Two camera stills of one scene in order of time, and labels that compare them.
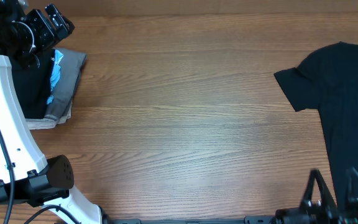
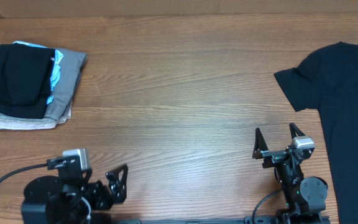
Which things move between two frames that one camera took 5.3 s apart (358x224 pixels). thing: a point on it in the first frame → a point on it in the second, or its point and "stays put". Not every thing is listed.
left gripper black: (50, 38) → (119, 190)
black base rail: (247, 219) stays put
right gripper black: (353, 215) → (273, 156)
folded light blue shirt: (55, 72) stays put
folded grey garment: (71, 64) stays put
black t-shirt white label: (340, 79) stays put
